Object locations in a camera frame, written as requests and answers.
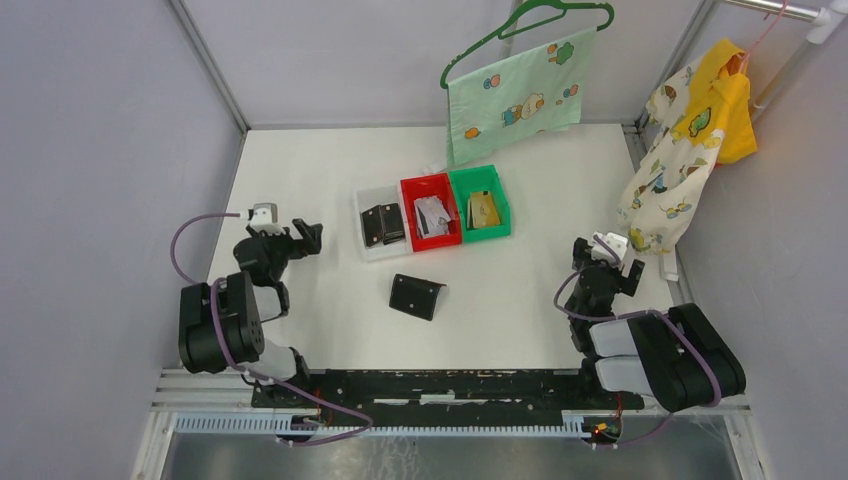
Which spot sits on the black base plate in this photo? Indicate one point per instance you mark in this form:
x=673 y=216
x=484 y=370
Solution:
x=463 y=398

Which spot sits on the green clothes hanger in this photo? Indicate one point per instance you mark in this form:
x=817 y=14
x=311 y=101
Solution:
x=511 y=27

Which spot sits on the red plastic bin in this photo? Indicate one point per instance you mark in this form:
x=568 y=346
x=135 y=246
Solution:
x=424 y=186

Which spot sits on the yellow garment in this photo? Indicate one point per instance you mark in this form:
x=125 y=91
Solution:
x=717 y=115

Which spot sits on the white card stack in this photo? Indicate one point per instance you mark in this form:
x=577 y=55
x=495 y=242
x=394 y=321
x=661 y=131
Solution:
x=432 y=219

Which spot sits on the green plastic bin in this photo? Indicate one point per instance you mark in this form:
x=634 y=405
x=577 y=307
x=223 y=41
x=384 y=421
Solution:
x=466 y=181

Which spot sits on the black card stack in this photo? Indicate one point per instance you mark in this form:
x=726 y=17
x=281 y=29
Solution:
x=382 y=225

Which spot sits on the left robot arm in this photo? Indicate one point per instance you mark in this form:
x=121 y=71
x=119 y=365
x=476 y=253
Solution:
x=219 y=323

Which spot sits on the black leather card holder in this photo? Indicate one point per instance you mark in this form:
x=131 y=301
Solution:
x=414 y=296

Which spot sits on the white printed garment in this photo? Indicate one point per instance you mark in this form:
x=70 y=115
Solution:
x=659 y=202

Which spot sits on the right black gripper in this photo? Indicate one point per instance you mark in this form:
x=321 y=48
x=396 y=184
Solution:
x=628 y=284

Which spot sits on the clear plastic bin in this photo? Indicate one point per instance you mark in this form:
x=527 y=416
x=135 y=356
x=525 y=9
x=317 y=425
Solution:
x=367 y=198

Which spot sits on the metal hanging rail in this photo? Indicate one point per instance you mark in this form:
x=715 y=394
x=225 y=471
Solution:
x=795 y=47

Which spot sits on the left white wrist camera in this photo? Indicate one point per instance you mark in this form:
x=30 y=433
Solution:
x=264 y=216

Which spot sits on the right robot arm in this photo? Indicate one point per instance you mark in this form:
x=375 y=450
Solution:
x=676 y=356

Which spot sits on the gold card stack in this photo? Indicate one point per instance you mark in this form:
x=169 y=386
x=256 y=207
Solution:
x=482 y=210

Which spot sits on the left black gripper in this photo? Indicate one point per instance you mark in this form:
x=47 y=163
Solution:
x=311 y=238

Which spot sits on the light green printed cloth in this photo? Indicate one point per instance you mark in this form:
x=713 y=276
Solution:
x=532 y=92

